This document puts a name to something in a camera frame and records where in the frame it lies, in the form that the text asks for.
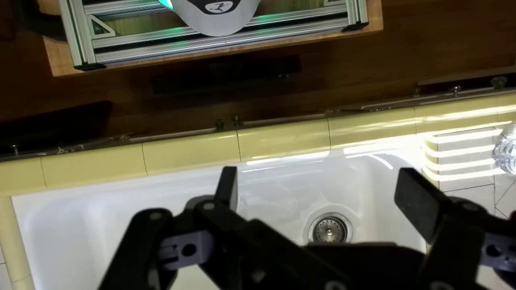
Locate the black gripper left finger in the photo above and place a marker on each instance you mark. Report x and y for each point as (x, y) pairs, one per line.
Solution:
(226, 191)

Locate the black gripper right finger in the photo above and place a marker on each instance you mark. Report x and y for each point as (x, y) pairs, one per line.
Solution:
(427, 210)

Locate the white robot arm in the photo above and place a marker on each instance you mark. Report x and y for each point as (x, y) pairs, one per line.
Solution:
(218, 18)

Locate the metal sink drain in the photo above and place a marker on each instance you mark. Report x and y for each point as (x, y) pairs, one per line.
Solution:
(329, 229)

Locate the white porcelain sink basin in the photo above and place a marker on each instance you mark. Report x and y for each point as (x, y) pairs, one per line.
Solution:
(69, 236)

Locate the chrome wall faucet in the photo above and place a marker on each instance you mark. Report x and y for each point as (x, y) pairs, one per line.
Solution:
(505, 150)

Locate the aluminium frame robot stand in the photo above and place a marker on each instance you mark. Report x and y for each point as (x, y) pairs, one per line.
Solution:
(122, 31)

